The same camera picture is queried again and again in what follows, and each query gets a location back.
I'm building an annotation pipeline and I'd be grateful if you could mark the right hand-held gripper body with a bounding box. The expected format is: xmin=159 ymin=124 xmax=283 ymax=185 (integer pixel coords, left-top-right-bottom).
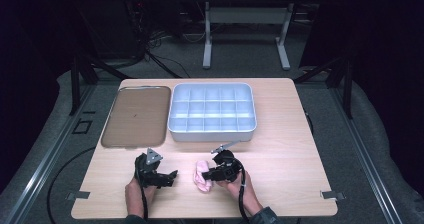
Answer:
xmin=210 ymin=140 xmax=244 ymax=185

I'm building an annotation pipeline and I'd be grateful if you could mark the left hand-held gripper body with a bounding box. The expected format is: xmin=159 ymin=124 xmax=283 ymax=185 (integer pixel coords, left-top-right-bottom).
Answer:
xmin=134 ymin=147 xmax=165 ymax=189

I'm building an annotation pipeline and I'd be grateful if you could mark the pink sock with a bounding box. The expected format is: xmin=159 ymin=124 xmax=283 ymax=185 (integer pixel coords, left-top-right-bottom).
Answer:
xmin=193 ymin=159 xmax=213 ymax=194

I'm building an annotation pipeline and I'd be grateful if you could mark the person's right hand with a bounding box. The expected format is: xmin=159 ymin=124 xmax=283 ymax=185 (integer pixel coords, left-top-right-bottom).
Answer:
xmin=215 ymin=179 xmax=256 ymax=213

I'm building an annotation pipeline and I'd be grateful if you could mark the person's left hand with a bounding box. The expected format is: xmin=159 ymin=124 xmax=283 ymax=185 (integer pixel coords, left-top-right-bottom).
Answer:
xmin=124 ymin=176 xmax=158 ymax=217

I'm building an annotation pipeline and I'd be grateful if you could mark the white divided storage box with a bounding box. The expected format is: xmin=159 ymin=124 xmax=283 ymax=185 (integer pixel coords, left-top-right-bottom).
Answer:
xmin=167 ymin=82 xmax=258 ymax=143

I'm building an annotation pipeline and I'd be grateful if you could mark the brown translucent box lid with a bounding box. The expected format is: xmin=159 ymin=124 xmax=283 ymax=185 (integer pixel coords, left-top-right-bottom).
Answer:
xmin=100 ymin=85 xmax=172 ymax=149

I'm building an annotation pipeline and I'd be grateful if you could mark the white-legged desk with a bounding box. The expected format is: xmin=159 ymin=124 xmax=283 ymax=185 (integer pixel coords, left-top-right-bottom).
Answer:
xmin=183 ymin=0 xmax=327 ymax=71

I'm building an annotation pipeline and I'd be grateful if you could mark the left hand-held gripper black cable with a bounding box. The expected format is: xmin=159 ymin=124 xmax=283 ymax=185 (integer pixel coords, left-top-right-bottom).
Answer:
xmin=134 ymin=155 xmax=150 ymax=220

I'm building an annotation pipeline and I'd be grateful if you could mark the hand-held gripper black cable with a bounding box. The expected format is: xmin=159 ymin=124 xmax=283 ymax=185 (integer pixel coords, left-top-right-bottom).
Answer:
xmin=232 ymin=159 xmax=252 ymax=224
xmin=134 ymin=155 xmax=150 ymax=220

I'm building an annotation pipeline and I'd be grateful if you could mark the right hand-held gripper black cable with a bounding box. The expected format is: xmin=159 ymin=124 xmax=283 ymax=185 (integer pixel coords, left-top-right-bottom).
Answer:
xmin=232 ymin=159 xmax=252 ymax=224

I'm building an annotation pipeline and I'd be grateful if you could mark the grey metal table bracket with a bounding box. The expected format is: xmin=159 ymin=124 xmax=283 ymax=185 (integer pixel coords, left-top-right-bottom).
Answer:
xmin=320 ymin=190 xmax=347 ymax=201
xmin=65 ymin=190 xmax=91 ymax=201

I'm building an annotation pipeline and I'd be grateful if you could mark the black floor cable loop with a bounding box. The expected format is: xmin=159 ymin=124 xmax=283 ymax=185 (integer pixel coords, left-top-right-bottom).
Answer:
xmin=46 ymin=146 xmax=97 ymax=224

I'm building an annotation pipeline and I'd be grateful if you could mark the aluminium floor rail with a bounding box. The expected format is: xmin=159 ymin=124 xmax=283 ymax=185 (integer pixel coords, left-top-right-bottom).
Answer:
xmin=2 ymin=83 xmax=98 ymax=224
xmin=329 ymin=83 xmax=405 ymax=224

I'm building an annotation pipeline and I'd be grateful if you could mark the black metal frame strut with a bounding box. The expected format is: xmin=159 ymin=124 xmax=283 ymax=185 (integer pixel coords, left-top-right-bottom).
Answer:
xmin=69 ymin=52 xmax=132 ymax=117
xmin=293 ymin=55 xmax=355 ymax=120

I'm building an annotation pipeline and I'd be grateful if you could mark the bundle of floor cables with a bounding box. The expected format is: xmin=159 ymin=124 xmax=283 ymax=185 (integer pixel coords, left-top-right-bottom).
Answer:
xmin=124 ymin=0 xmax=209 ymax=79

